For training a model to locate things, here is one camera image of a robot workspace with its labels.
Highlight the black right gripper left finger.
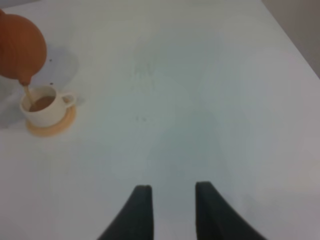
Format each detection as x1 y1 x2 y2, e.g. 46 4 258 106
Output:
99 185 153 240

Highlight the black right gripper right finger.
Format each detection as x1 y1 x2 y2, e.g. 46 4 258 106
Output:
195 181 265 240

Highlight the brown clay teapot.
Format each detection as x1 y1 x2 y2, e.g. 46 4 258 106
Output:
0 10 47 86

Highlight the orange coaster under right cup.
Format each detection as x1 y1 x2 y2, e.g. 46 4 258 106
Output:
25 106 77 138

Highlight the white teacup far right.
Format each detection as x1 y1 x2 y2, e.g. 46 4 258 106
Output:
19 86 77 128

